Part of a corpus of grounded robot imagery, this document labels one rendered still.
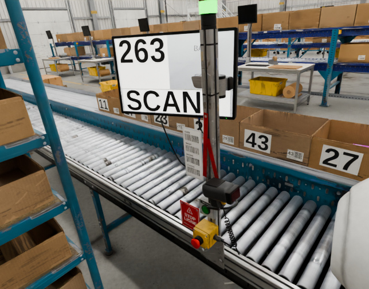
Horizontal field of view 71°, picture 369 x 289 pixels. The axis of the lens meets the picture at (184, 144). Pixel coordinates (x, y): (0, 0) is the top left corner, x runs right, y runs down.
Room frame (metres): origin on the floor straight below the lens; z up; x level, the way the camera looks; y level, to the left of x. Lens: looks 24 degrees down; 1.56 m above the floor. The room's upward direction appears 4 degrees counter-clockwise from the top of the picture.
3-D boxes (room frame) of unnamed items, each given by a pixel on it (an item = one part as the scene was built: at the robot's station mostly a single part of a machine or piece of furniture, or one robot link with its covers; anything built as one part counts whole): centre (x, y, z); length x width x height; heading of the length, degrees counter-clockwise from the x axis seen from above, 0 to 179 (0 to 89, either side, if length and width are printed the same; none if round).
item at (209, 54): (0.79, -0.09, 1.11); 0.12 x 0.05 x 0.88; 46
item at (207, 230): (0.72, -0.08, 0.84); 0.15 x 0.09 x 0.07; 46
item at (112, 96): (2.43, 0.57, 0.96); 0.39 x 0.29 x 0.17; 47
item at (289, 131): (1.35, -0.56, 0.97); 0.39 x 0.29 x 0.17; 46
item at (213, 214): (0.77, -0.07, 0.95); 0.07 x 0.03 x 0.07; 46
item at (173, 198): (1.25, -0.01, 0.72); 0.52 x 0.05 x 0.05; 136
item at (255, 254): (0.89, -0.39, 0.72); 0.52 x 0.05 x 0.05; 136
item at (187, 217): (0.82, -0.02, 0.85); 0.16 x 0.01 x 0.13; 46
